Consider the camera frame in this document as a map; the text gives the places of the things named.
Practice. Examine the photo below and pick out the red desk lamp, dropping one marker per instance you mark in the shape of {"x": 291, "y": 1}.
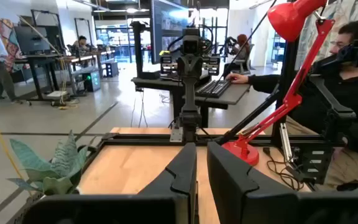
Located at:
{"x": 287, "y": 15}

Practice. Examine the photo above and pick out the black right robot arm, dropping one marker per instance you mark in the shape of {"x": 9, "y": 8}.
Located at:
{"x": 190, "y": 124}

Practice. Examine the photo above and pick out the computer tower with green light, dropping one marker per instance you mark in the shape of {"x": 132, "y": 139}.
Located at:
{"x": 92, "y": 81}

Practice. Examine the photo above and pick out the black box with white labels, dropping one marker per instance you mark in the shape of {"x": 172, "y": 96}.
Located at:
{"x": 211, "y": 65}
{"x": 168, "y": 67}

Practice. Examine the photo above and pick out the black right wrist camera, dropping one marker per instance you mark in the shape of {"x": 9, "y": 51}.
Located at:
{"x": 191, "y": 43}

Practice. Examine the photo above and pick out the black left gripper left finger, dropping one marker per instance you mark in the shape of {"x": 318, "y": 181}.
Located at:
{"x": 185, "y": 174}

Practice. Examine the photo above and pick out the black standing desk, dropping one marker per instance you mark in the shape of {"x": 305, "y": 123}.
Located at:
{"x": 39, "y": 57}

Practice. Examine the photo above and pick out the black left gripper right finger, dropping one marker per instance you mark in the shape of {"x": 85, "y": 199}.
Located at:
{"x": 235, "y": 193}

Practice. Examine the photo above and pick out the snake plant in white pot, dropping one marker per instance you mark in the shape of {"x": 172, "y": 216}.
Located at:
{"x": 64, "y": 161}

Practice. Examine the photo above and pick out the grey office chair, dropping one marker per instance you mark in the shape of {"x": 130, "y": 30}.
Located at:
{"x": 251, "y": 62}

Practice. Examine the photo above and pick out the grey patterned wall hanging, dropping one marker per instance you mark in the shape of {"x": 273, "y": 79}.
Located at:
{"x": 346, "y": 12}

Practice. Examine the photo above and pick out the colourful patchwork wall hanging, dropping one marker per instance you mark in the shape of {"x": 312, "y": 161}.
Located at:
{"x": 11, "y": 46}

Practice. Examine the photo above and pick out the large dark display screen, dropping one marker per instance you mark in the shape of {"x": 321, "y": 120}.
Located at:
{"x": 166, "y": 25}

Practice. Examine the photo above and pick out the black keyboard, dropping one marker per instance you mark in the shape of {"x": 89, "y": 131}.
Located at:
{"x": 211, "y": 88}

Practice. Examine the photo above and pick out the black computer monitor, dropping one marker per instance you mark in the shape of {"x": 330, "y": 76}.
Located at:
{"x": 31, "y": 39}

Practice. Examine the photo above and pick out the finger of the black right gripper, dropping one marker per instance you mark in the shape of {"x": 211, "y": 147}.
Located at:
{"x": 187, "y": 93}
{"x": 194, "y": 93}

